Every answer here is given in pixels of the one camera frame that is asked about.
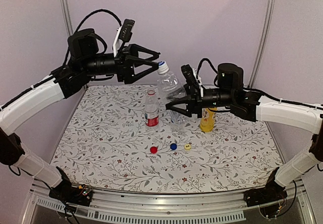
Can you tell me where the blue Pepsi bottle cap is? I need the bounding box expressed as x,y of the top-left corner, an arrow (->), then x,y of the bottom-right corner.
170,143 -> 177,150

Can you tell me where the red-capped clear bottle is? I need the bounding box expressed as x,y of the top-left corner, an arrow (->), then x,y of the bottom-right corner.
144,88 -> 159,132

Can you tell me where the aluminium corner post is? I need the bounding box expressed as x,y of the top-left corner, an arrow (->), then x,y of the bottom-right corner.
248,0 -> 275,88
60,0 -> 73,36

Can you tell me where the pale yellow bottle cap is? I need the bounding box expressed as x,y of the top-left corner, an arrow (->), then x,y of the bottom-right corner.
184,144 -> 191,150

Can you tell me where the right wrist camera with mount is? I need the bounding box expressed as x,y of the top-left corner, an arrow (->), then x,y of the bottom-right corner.
181,64 -> 203,97

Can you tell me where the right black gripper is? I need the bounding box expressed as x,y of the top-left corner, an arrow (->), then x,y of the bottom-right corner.
166,83 -> 234,118

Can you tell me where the Pepsi bottle blue label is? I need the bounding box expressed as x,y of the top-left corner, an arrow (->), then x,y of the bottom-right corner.
170,111 -> 189,131

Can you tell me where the left aluminium corner post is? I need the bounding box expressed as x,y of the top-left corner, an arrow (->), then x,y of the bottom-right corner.
60,0 -> 73,36

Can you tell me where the clear plastic bottle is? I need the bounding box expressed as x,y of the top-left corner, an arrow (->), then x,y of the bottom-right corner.
157,70 -> 184,115

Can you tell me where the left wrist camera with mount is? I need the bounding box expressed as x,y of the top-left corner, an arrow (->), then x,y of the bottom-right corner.
113,19 -> 135,57

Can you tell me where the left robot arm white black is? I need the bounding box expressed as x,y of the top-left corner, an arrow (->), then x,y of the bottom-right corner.
1,28 -> 160,201

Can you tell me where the white blue bottle cap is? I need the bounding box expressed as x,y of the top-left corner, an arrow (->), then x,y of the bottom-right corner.
157,61 -> 169,75

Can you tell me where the yellow juice bottle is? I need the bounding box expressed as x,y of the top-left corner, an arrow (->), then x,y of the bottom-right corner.
200,107 -> 217,133

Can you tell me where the black camera cable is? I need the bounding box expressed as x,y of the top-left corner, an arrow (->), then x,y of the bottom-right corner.
63,9 -> 123,66
196,58 -> 219,76

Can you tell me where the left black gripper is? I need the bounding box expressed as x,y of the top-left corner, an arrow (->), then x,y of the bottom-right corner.
81,43 -> 159,82

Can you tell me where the red bottle cap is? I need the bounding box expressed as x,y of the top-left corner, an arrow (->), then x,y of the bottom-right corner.
150,146 -> 158,154

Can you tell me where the right aluminium corner post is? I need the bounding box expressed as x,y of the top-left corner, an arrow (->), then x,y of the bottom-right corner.
248,0 -> 275,88

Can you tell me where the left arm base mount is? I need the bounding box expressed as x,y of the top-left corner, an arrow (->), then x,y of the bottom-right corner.
49,167 -> 93,207

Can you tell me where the aluminium front rail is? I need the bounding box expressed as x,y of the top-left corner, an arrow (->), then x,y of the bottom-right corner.
21,180 -> 318,223

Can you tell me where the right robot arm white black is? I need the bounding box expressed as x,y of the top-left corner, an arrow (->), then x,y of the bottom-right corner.
166,63 -> 322,202

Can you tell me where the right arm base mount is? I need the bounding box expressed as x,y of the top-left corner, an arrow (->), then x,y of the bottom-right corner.
243,180 -> 288,219

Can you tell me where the left black camera cable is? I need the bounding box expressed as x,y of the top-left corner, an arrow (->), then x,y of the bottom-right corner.
63,9 -> 123,66

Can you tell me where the right black camera cable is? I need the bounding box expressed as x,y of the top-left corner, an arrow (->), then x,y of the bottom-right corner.
196,58 -> 219,76

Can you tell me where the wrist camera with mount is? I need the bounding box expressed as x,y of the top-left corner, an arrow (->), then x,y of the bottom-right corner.
181,64 -> 203,97
113,19 -> 135,57

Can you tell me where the floral patterned table mat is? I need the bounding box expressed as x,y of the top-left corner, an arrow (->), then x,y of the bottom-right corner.
51,85 -> 282,193

